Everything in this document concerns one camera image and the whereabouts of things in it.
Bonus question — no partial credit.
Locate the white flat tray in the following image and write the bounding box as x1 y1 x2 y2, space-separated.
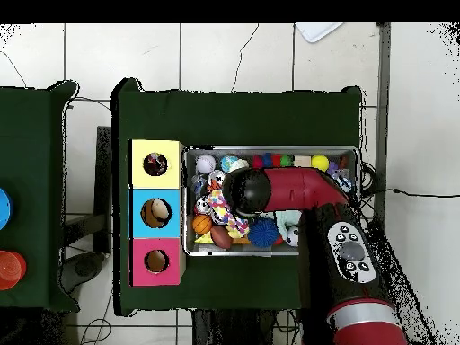
294 22 344 44

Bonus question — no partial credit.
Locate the polka dot cloth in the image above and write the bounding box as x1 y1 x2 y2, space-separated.
207 189 250 238
143 152 169 177

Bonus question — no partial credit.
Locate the blue globe ball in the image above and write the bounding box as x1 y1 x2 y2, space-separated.
219 154 240 173

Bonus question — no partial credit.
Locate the thin black cable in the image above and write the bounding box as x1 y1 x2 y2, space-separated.
359 187 460 199

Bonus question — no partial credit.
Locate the plain yellow ball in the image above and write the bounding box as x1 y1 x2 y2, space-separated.
311 153 331 173

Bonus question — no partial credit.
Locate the small orange basketball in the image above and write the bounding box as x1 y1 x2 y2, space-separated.
191 214 214 236

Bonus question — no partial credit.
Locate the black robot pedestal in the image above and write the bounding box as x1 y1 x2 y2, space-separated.
191 308 303 345

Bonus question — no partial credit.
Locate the blue plastic cup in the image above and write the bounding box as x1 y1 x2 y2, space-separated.
0 187 14 231

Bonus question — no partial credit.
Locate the red plastic cup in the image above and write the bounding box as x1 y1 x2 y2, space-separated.
0 250 28 291

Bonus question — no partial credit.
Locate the small brown football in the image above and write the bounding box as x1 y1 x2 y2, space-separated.
209 225 234 251

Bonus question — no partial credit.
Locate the wooden box with three holes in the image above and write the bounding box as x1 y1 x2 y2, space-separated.
128 138 187 288

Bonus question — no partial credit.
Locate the mint green knit cloth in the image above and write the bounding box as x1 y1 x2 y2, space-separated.
274 209 303 241

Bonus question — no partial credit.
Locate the blue spiky ball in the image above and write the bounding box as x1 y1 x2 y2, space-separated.
246 217 280 249

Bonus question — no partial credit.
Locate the dark green side table cloth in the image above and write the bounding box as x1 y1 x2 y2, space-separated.
0 80 81 313

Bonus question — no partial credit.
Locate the shallow clear mesh bin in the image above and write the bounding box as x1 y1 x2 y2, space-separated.
182 144 361 257

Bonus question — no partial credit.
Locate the white baseball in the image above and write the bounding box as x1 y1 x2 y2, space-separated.
195 154 217 175

